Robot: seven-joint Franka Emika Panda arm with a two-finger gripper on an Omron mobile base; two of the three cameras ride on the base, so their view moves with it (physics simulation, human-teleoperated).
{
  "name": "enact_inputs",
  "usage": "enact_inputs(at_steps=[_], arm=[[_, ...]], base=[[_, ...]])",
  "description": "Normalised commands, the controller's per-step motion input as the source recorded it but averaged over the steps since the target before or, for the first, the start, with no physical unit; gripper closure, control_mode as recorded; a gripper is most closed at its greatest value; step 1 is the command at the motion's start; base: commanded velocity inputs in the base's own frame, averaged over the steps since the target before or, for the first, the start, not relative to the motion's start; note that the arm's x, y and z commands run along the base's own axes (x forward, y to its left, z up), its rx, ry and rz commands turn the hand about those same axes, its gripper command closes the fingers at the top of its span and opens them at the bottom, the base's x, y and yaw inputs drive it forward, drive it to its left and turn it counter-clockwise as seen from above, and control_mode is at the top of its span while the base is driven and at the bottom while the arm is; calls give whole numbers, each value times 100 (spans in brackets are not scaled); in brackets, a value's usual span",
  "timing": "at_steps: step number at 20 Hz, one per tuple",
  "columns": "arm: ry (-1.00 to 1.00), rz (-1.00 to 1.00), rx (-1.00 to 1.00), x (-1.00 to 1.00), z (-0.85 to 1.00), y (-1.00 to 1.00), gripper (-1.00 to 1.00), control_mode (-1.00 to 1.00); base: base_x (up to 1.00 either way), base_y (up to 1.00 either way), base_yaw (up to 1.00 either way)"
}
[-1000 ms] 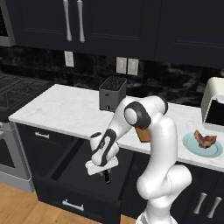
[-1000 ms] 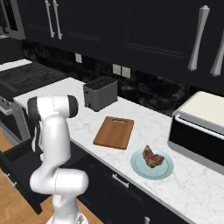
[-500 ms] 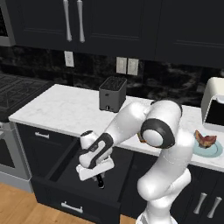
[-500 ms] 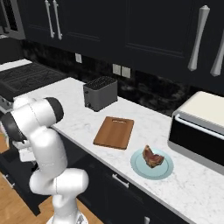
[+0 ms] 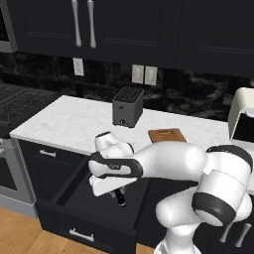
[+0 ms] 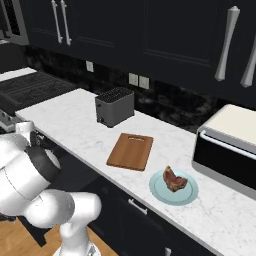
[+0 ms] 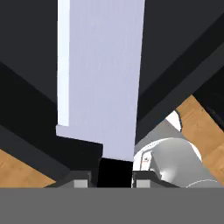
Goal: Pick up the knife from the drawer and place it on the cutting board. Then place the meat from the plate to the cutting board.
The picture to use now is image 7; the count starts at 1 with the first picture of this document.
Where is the white and grey rounded object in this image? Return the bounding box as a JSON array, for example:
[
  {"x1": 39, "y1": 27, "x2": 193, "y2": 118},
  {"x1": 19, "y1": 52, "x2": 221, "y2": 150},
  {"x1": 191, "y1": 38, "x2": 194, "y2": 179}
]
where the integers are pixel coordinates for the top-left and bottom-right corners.
[{"x1": 133, "y1": 109, "x2": 224, "y2": 189}]

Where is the knife with black handle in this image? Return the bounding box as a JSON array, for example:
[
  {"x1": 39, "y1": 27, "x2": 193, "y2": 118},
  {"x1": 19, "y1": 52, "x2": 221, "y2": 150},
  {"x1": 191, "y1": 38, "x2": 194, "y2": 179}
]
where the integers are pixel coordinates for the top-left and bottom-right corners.
[{"x1": 55, "y1": 0, "x2": 146, "y2": 189}]

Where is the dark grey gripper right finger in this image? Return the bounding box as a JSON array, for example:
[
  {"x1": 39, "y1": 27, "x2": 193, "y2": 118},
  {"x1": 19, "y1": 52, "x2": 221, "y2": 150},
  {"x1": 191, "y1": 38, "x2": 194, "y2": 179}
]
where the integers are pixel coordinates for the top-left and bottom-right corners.
[{"x1": 131, "y1": 170, "x2": 181, "y2": 189}]

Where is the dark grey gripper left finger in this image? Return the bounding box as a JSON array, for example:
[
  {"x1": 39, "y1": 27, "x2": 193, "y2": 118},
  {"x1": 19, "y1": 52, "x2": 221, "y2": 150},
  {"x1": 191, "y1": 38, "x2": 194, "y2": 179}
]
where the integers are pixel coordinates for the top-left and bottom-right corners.
[{"x1": 45, "y1": 170, "x2": 99, "y2": 189}]

